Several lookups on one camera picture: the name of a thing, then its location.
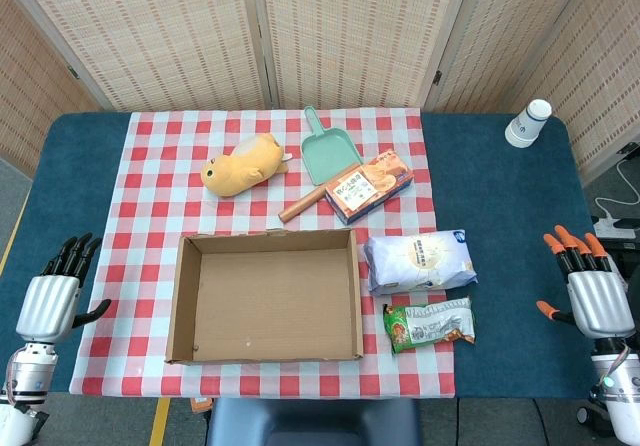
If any blue felt table cover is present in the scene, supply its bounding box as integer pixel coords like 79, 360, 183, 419
0, 110, 617, 401

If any mint green plastic dustpan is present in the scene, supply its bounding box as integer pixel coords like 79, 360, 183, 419
300, 105, 365, 188

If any orange blue biscuit box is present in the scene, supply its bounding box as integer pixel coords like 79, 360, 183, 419
324, 149, 415, 226

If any white power strip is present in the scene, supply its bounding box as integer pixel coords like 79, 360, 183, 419
593, 218, 637, 240

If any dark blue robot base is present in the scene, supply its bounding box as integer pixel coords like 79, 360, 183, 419
206, 396, 422, 446

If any white blue food bag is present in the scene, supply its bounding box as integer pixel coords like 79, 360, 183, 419
363, 229, 479, 296

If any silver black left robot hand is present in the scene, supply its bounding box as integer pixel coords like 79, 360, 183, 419
14, 232, 112, 345

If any open brown cardboard box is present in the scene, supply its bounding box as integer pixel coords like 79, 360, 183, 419
164, 228, 365, 366

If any white blue paper cup stack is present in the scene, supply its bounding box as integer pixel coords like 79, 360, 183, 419
503, 98, 553, 149

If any woven bamboo folding screen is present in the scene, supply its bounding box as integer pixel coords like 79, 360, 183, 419
0, 0, 640, 183

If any black equipment case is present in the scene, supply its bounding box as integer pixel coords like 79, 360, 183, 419
597, 235, 640, 282

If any green snack packet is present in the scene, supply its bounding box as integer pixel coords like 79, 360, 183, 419
382, 296, 476, 356

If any yellow plush animal toy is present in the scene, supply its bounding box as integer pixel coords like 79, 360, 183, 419
200, 132, 294, 198

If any white power cable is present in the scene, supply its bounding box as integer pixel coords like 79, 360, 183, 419
594, 158, 640, 223

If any wooden rolling pin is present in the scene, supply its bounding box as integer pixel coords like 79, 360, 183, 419
278, 163, 362, 225

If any silver orange-tipped right robot hand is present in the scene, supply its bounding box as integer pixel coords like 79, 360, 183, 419
536, 224, 636, 340

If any red white checked tablecloth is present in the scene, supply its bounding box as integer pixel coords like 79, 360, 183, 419
68, 108, 457, 400

